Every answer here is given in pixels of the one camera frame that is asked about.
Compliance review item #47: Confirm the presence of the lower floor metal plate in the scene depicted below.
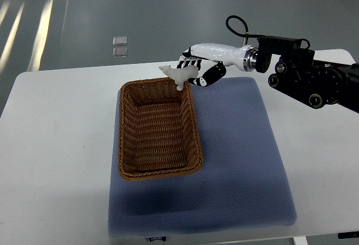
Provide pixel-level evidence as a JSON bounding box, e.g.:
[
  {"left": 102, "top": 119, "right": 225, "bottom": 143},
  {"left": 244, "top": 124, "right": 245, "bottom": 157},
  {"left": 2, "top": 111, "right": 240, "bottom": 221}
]
[{"left": 113, "top": 47, "right": 128, "bottom": 58}]

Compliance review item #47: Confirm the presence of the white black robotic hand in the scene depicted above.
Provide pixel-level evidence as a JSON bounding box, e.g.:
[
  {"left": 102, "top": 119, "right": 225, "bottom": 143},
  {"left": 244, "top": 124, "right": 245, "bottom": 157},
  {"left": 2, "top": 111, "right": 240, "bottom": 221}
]
[{"left": 177, "top": 43, "right": 257, "bottom": 87}]

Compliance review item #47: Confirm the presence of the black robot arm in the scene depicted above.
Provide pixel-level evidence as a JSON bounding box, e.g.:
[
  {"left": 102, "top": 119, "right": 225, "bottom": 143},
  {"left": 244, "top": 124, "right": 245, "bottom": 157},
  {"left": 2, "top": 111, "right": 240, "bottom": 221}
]
[{"left": 255, "top": 35, "right": 358, "bottom": 113}]

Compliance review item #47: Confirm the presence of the upper floor metal plate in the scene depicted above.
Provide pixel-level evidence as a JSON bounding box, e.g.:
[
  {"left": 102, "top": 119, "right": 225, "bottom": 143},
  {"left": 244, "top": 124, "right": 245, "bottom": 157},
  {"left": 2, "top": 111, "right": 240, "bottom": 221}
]
[{"left": 113, "top": 36, "right": 127, "bottom": 46}]

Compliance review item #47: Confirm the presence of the floor metal plate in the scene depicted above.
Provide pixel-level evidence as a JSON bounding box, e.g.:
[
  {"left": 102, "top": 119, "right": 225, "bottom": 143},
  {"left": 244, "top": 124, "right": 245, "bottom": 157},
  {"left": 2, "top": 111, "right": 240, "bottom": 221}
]
[
  {"left": 113, "top": 36, "right": 127, "bottom": 46},
  {"left": 113, "top": 47, "right": 128, "bottom": 58}
]

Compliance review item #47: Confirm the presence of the white bear figurine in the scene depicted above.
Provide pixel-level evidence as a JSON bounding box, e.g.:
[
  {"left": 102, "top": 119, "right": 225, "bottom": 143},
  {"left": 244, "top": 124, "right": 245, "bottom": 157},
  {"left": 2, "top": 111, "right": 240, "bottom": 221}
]
[{"left": 159, "top": 66, "right": 199, "bottom": 91}]

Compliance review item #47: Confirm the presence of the blue textured mat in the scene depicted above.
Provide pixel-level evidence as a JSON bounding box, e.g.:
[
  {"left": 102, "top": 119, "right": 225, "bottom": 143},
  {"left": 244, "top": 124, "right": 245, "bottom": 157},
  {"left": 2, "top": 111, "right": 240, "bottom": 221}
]
[{"left": 108, "top": 77, "right": 297, "bottom": 238}]

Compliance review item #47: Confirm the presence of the brown wicker basket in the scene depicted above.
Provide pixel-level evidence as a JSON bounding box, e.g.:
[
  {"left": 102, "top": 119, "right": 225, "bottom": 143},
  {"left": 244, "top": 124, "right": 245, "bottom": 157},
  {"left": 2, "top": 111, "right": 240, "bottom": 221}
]
[{"left": 118, "top": 77, "right": 203, "bottom": 181}]

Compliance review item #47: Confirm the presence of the black desk control panel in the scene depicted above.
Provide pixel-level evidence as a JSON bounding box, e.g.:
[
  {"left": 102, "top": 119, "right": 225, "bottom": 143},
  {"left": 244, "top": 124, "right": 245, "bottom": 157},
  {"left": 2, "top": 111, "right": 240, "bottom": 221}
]
[{"left": 338, "top": 231, "right": 359, "bottom": 239}]

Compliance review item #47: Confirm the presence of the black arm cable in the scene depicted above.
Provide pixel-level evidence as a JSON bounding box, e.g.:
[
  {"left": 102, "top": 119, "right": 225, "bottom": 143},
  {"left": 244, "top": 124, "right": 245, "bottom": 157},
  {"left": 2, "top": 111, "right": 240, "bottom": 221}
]
[{"left": 225, "top": 15, "right": 263, "bottom": 45}]

